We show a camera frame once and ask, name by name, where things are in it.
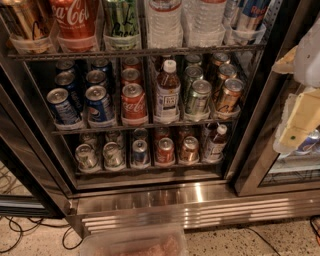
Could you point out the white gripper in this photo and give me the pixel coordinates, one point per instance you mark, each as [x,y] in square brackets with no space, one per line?
[308,60]

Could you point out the red bull can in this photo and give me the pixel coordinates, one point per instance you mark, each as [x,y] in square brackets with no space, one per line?
[251,14]
[232,12]

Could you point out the blue can behind door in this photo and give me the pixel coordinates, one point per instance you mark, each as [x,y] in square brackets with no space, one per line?
[306,147]

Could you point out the front gold can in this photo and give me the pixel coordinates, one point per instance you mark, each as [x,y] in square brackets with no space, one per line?
[229,95]

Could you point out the middle gold can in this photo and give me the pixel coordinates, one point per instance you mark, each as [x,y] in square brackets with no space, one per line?
[224,72]

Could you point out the front green can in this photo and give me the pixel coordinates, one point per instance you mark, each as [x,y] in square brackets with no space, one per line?
[198,97]

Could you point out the middle green can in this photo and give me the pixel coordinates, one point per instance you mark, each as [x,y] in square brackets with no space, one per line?
[191,74]

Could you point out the bottom orange can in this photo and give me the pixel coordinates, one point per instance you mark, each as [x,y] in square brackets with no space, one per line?
[189,149]

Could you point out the steel fridge bottom grille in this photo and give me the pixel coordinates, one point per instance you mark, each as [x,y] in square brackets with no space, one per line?
[193,206]

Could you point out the bottom red can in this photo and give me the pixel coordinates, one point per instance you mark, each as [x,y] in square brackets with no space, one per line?
[165,150]

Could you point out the front red coca-cola can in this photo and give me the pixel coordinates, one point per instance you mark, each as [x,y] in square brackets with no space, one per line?
[133,101]

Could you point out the bottom blue silver can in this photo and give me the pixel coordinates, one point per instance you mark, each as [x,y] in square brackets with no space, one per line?
[140,152]

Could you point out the middle coca-cola can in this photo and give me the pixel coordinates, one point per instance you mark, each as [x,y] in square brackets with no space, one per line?
[130,75]

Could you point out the green la croix can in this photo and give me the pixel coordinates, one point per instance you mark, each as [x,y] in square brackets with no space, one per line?
[122,24]

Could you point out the front right pepsi can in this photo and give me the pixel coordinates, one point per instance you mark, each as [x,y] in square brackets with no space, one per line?
[99,104]

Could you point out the pepsi can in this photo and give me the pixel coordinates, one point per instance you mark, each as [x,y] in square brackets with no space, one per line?
[62,109]
[96,78]
[99,104]
[68,81]

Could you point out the middle right pepsi can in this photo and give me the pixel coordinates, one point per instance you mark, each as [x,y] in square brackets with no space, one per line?
[96,78]

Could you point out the bottom left silver can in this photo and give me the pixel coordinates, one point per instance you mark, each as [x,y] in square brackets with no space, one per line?
[86,157]

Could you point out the middle left pepsi can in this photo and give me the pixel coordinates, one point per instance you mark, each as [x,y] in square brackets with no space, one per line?
[68,81]

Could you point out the large red coca-cola can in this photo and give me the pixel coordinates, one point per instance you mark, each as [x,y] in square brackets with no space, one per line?
[76,20]

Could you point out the front left pepsi can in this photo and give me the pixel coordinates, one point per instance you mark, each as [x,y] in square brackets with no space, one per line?
[62,109]

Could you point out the gold can top shelf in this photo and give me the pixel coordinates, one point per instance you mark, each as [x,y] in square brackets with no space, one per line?
[29,20]

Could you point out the left fridge glass door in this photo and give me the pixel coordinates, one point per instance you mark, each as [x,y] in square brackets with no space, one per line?
[25,150]

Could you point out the bottom tea bottle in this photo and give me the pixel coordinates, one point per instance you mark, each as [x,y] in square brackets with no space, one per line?
[215,143]

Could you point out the right clear water bottle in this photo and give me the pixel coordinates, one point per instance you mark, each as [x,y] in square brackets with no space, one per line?
[202,22]

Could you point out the clear water bottle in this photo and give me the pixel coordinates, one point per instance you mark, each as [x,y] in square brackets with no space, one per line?
[202,22]
[164,23]

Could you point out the brown tea bottle white cap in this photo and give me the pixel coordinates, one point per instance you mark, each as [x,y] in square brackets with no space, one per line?
[167,90]

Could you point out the left clear water bottle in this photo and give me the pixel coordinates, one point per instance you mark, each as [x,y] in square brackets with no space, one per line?
[164,23]

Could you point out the clear plastic bin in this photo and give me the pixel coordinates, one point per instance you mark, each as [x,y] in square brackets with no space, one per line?
[152,240]

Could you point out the middle wire shelf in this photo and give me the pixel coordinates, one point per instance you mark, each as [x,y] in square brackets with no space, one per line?
[146,126]

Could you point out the wire shelf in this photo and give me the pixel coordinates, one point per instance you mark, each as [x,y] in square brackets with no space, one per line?
[146,126]
[136,53]

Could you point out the top wire shelf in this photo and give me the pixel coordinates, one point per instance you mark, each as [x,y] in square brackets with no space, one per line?
[136,53]

